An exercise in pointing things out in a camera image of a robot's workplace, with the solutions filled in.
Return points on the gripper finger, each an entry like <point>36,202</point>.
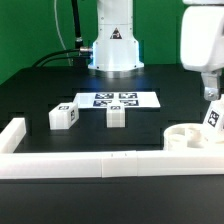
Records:
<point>211,81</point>

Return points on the white marker tag plate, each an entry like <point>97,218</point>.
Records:
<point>129,99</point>

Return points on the white U-shaped fence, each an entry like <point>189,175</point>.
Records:
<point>100,164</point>

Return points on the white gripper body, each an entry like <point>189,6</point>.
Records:
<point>202,38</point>

